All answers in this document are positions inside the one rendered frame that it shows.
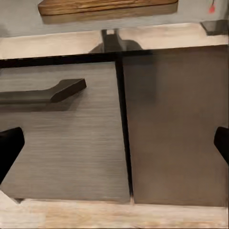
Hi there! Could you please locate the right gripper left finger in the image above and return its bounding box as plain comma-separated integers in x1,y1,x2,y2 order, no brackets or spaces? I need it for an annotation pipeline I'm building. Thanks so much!
0,127,25,184

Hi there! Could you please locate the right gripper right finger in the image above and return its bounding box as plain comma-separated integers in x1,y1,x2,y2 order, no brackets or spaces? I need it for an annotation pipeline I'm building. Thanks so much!
214,127,229,165

